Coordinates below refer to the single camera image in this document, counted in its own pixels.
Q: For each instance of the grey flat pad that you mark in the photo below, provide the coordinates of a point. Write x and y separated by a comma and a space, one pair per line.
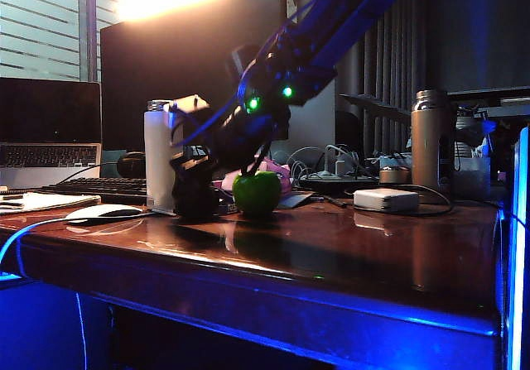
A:
300, 199

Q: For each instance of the black round speaker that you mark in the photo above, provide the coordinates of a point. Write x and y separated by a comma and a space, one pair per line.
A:
131, 164

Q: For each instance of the clear plastic container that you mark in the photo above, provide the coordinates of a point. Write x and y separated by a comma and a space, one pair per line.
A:
472, 179

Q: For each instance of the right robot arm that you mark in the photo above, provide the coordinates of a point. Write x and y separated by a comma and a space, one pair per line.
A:
331, 26

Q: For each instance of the large black monitor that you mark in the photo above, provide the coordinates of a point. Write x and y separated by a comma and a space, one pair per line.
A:
165, 55

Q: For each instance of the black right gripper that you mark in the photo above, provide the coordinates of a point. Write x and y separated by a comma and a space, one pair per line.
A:
248, 134

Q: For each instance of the black slanted bar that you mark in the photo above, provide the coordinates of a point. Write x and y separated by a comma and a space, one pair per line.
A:
381, 108

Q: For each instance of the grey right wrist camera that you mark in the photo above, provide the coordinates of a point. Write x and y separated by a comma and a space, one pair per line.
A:
190, 103

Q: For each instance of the white power adapter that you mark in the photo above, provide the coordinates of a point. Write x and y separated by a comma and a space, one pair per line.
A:
389, 199

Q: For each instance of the open silver laptop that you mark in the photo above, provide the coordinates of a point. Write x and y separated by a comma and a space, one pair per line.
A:
45, 113

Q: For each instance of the green apple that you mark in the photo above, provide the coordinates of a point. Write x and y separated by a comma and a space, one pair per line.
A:
256, 196

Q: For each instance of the pink tissue pack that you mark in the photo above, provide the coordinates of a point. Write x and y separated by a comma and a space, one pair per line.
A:
275, 165

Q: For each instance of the white paper notebook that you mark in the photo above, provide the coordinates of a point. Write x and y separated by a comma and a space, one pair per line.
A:
45, 201

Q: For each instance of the bronze thermos bottle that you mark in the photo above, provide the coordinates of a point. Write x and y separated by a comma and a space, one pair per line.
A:
428, 146

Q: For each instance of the flat silver device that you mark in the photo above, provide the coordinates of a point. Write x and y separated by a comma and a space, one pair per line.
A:
159, 211

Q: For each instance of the grey window frame post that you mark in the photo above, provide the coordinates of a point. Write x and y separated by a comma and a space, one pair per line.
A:
88, 26

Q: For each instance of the white thermos bottle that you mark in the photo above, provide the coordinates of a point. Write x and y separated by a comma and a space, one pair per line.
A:
157, 159

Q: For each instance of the blue-lit vertical frame post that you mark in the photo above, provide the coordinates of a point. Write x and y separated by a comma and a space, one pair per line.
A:
518, 241

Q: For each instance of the black power strip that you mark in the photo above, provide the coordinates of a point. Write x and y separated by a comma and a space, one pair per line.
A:
333, 179

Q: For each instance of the white computer mouse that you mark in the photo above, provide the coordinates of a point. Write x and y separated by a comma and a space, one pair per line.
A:
104, 212

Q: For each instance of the black keyboard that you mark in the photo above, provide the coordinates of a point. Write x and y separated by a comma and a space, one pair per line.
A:
97, 187

